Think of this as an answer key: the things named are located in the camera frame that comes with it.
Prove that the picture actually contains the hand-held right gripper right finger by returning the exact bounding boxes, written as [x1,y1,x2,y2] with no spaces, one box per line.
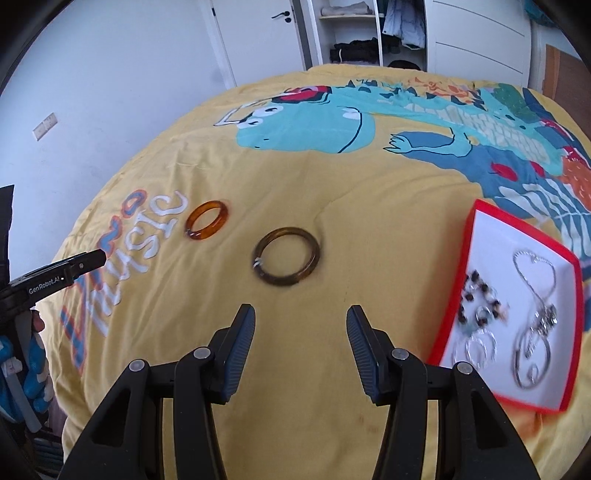
[346,305,541,480]

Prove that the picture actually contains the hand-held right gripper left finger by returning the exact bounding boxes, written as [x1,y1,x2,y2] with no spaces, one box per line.
[55,304,256,480]

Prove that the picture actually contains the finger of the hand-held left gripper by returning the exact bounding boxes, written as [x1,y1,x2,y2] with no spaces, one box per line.
[0,249,108,324]

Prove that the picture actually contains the silver twisted hoop bracelet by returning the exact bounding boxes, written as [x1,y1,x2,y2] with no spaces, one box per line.
[455,330,499,370]

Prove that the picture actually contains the dark brown bangle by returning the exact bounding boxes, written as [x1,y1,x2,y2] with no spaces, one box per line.
[252,227,321,288]

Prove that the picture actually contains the brown and blue beaded bracelet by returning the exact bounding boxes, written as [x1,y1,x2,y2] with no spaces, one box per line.
[457,272,506,333]

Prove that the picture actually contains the amber orange bangle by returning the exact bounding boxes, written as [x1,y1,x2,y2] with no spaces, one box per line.
[185,200,230,241]

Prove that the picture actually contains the red jewelry box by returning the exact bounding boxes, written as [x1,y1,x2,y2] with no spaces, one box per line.
[424,199,581,413]

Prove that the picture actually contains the silver chain necklace with charms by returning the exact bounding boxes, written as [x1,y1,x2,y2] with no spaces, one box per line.
[510,249,561,388]

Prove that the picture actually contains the yellow printed blanket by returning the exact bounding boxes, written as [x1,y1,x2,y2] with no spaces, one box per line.
[46,62,591,480]

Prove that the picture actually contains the folded black clothes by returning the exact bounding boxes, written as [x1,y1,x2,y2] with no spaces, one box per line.
[330,39,384,64]

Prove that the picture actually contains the white door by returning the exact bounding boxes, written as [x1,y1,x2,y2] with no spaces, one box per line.
[203,0,306,89]

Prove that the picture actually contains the open white wardrobe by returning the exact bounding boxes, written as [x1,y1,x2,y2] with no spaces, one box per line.
[300,0,428,73]

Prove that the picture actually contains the hanging light blue clothes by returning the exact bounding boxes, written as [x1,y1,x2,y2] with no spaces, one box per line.
[383,0,426,49]

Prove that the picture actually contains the white drawer cabinet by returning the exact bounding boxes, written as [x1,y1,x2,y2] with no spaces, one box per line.
[422,0,533,89]

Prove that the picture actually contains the folded beige clothes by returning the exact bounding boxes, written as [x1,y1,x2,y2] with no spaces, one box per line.
[321,2,373,17]

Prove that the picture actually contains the teal cloth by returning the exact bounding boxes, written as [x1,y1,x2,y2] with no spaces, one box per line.
[526,0,562,28]

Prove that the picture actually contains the white wall outlet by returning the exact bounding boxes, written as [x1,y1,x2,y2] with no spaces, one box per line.
[32,113,59,142]

